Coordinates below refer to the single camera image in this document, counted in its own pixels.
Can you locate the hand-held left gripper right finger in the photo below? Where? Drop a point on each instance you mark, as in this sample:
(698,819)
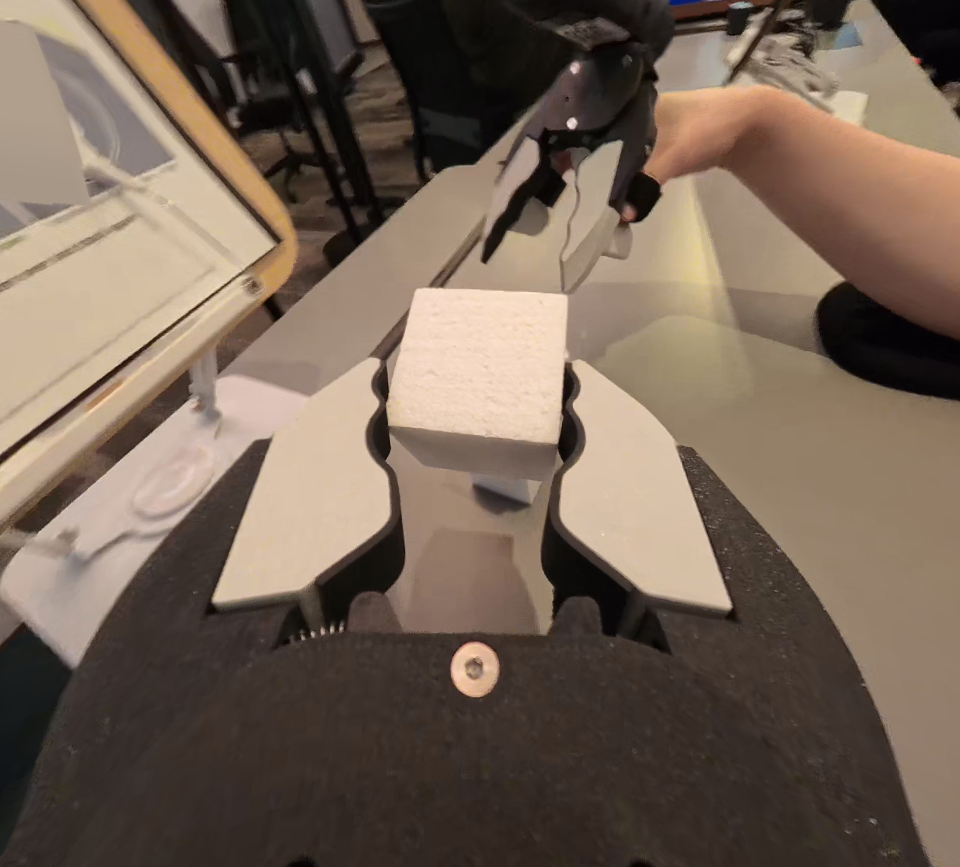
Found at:
(637,499)

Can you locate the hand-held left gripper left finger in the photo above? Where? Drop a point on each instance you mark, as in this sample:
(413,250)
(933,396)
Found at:
(307,499)

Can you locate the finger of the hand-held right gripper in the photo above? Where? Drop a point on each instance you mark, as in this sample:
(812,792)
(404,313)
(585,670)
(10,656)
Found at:
(600,207)
(517,169)

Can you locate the white hard foam cube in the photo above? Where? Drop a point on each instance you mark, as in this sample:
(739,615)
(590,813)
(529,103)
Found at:
(480,372)
(502,490)

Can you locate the person's right forearm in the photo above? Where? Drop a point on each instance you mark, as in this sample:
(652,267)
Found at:
(862,207)

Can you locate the person's right hand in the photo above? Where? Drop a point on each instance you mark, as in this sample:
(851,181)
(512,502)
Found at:
(697,132)

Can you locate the printed instruction sheet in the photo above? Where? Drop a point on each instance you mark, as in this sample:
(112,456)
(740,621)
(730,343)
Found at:
(112,297)

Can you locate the wooden book stand white base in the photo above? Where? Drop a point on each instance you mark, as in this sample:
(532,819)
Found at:
(165,79)

